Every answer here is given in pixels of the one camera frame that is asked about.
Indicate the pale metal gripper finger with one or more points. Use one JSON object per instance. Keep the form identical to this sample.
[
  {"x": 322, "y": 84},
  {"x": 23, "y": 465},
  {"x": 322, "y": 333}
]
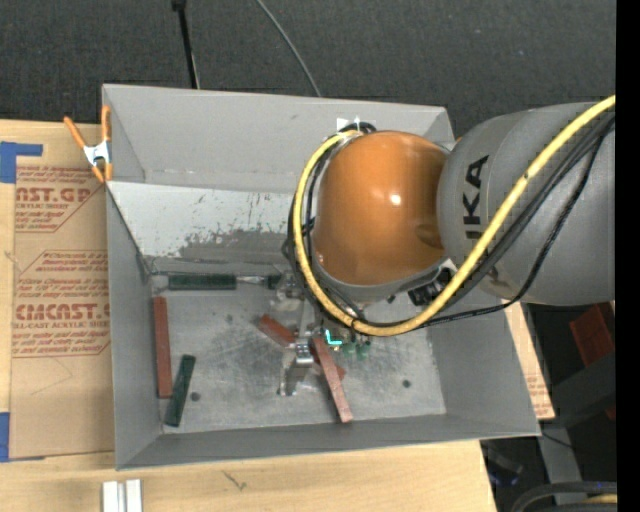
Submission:
[
  {"x": 299, "y": 367},
  {"x": 290, "y": 292}
]

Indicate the red-brown flat block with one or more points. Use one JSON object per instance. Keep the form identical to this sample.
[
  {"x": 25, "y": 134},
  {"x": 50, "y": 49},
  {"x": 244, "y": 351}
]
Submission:
[
  {"x": 276, "y": 330},
  {"x": 337, "y": 390},
  {"x": 162, "y": 350}
]

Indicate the grey metal bin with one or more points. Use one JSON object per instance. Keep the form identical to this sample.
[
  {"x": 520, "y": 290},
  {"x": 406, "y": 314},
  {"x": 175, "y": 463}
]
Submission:
[{"x": 240, "y": 360}]

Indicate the dark green flat block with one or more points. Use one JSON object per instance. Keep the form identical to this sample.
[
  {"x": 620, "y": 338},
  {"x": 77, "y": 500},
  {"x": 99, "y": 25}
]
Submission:
[
  {"x": 181, "y": 390},
  {"x": 202, "y": 282}
]

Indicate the brown cardboard board, red print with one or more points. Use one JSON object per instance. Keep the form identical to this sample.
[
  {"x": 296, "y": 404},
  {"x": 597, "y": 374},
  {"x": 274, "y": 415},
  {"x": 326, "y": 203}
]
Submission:
[{"x": 60, "y": 280}]

